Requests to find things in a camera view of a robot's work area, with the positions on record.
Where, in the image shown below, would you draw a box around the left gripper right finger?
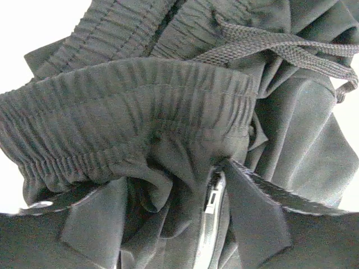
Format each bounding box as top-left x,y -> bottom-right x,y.
227,160 -> 358,268

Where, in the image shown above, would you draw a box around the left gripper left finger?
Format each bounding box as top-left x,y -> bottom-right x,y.
1,200 -> 118,268

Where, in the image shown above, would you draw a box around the black shorts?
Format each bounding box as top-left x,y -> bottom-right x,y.
1,1 -> 358,268

